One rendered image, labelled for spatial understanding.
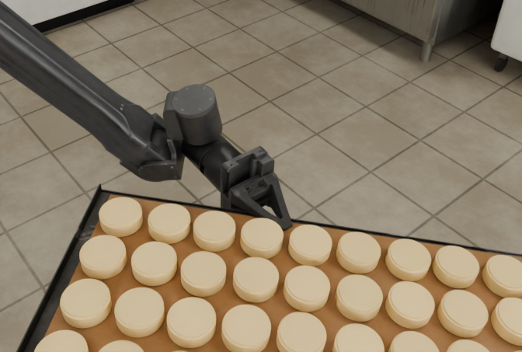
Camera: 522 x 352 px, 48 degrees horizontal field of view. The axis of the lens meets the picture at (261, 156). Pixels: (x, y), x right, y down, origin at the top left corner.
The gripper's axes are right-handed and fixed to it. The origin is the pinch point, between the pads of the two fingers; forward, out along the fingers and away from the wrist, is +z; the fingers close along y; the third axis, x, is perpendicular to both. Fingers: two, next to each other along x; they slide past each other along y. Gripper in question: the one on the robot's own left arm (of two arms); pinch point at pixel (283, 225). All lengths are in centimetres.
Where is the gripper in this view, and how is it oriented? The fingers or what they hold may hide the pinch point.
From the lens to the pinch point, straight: 72.2
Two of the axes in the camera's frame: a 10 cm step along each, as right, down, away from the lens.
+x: -7.9, 3.8, -4.8
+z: 6.1, 5.6, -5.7
